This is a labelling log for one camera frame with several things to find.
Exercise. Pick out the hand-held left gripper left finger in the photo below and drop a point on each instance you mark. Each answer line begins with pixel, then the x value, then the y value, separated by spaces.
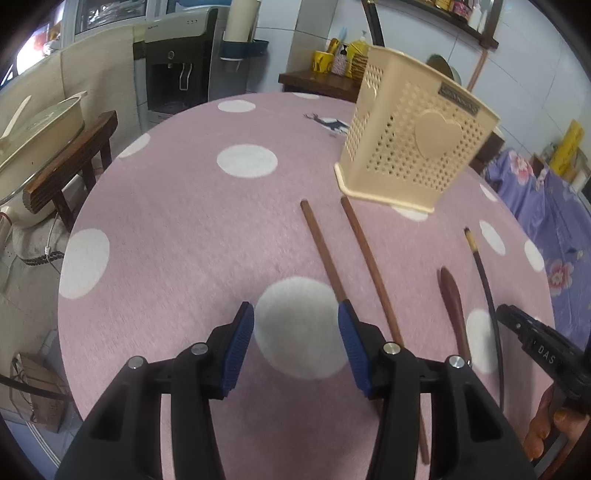
pixel 238 350

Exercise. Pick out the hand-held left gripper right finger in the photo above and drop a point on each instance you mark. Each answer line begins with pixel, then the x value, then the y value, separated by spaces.
pixel 353 350

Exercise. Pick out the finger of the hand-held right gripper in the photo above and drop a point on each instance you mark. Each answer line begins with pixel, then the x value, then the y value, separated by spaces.
pixel 519 323

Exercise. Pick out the black chopstick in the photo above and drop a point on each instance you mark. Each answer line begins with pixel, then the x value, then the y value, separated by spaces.
pixel 482 277

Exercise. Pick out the dark wooden spoon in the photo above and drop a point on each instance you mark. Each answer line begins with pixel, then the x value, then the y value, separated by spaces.
pixel 455 309

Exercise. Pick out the brown wooden chopstick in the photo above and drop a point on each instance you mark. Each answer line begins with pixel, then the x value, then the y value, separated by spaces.
pixel 369 258
pixel 323 251

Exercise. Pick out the cream perforated utensil holder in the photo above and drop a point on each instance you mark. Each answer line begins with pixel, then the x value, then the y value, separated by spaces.
pixel 397 152

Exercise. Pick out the person's right hand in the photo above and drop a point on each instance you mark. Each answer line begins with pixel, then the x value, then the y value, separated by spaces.
pixel 549 429

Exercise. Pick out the purple floral cloth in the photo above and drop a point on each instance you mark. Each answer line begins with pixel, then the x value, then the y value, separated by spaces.
pixel 554 207

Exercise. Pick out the pink polka dot tablecloth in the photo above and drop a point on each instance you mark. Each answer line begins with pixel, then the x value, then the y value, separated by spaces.
pixel 184 221

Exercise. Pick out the yellow box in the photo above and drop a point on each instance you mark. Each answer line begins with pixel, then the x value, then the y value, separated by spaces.
pixel 568 145

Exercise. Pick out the cardboard box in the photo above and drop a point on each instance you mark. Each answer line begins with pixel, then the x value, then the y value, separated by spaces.
pixel 41 392

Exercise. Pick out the dark wooden chair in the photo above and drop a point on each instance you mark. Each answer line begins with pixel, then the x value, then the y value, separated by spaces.
pixel 69 161

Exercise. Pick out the dark wooden counter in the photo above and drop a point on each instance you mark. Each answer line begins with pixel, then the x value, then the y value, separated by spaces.
pixel 314 83

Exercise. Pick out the brown and cream container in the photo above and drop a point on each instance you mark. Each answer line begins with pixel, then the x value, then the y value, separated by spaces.
pixel 441 62

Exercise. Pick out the yellow mug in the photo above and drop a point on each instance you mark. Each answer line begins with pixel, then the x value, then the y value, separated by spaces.
pixel 323 62

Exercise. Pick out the cream frying pan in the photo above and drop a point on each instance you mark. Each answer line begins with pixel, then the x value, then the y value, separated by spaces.
pixel 41 122

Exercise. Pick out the yellow soap bottle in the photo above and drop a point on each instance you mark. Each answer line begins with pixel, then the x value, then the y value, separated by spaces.
pixel 360 46

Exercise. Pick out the grey water dispenser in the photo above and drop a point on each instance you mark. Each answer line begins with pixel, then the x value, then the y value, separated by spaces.
pixel 184 46

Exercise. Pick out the row of colourful packets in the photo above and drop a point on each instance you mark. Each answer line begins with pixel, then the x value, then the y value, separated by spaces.
pixel 461 9

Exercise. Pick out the window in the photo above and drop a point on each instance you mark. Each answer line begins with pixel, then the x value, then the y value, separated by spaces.
pixel 92 14

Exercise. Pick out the dark wooden wall shelf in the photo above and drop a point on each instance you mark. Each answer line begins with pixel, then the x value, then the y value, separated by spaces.
pixel 475 32

